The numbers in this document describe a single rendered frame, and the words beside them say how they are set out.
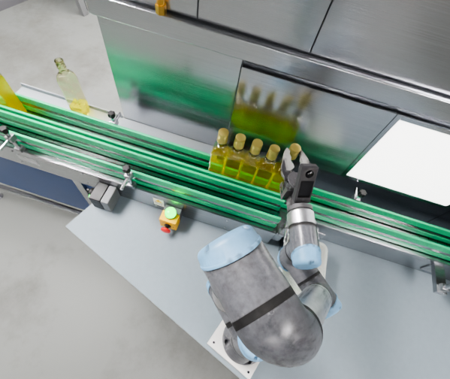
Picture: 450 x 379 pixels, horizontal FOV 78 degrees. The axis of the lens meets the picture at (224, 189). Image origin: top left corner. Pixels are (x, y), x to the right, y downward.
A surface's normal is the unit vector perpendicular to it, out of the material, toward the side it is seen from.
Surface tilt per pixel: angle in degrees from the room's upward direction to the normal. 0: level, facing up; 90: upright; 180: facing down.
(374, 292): 0
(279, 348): 43
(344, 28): 90
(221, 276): 52
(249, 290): 22
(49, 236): 0
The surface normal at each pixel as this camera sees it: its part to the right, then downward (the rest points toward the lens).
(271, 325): -0.06, -0.17
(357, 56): -0.28, 0.83
